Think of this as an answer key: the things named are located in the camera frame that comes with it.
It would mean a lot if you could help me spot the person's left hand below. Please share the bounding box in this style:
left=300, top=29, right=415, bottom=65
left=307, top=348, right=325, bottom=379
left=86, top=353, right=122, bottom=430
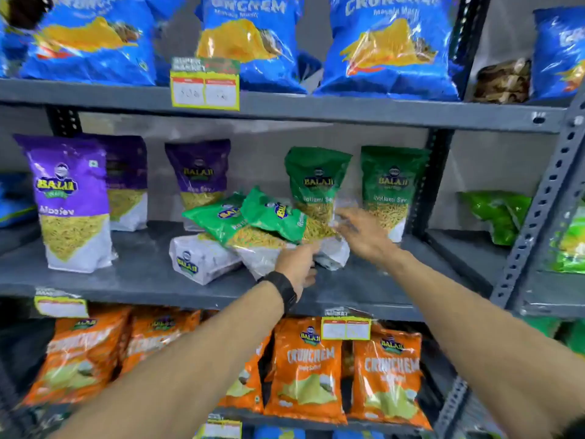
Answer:
left=274, top=241, right=321, bottom=301

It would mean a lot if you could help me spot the person's right hand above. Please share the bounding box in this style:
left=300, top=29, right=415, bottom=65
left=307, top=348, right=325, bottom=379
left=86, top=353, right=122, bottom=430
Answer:
left=333, top=207, right=404, bottom=270

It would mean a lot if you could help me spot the purple aloo sev packet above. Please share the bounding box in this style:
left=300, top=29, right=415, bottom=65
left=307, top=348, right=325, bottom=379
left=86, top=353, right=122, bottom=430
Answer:
left=13, top=134, right=118, bottom=274
left=165, top=139, right=232, bottom=232
left=169, top=232, right=244, bottom=287
left=84, top=134, right=149, bottom=233

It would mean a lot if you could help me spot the row of orange Crunchem bags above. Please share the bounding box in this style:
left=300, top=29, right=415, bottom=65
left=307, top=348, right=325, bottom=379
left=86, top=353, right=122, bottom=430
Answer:
left=20, top=305, right=433, bottom=430

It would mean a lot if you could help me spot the bright green snack bag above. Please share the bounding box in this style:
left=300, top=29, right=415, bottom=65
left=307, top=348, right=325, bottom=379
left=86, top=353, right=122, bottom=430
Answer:
left=520, top=315, right=563, bottom=339
left=458, top=190, right=534, bottom=247
left=547, top=207, right=585, bottom=275

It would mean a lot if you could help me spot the gray metal shelf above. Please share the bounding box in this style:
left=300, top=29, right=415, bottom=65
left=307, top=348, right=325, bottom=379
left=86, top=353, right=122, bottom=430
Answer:
left=0, top=0, right=585, bottom=439

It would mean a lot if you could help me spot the brown snack packet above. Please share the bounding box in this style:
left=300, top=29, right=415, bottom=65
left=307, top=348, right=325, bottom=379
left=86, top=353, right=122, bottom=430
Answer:
left=472, top=58, right=533, bottom=105

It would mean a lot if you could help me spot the purple Aloo Sev packet front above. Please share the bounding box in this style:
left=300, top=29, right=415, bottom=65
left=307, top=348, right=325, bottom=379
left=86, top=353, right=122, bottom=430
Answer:
left=13, top=134, right=118, bottom=274

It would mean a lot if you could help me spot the single blue snack pouch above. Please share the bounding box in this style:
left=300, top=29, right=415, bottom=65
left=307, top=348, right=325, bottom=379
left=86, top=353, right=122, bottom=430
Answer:
left=531, top=6, right=585, bottom=102

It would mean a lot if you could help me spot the row of blue Crunchem bags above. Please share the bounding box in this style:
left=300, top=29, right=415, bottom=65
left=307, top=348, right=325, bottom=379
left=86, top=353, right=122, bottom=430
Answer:
left=0, top=0, right=463, bottom=102

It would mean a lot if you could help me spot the dark blue snack pouch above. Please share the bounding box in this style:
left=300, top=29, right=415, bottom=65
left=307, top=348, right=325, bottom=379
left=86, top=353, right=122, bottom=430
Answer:
left=0, top=172, right=38, bottom=229

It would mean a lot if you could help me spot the person's left forearm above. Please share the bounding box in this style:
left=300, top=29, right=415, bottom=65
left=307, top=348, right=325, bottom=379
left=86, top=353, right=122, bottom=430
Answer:
left=48, top=280, right=286, bottom=439

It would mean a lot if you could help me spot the person's right forearm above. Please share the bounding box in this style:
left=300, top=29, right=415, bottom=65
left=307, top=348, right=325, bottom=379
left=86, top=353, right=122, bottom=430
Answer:
left=383, top=249, right=585, bottom=439

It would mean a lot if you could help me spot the black wristband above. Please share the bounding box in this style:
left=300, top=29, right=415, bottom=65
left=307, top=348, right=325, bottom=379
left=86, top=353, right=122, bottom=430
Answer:
left=259, top=271, right=299, bottom=314

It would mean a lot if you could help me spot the yellow price tag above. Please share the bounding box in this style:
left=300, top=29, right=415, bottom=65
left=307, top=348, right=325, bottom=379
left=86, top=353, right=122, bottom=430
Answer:
left=34, top=287, right=90, bottom=319
left=200, top=415, right=243, bottom=439
left=169, top=57, right=241, bottom=111
left=321, top=307, right=372, bottom=341

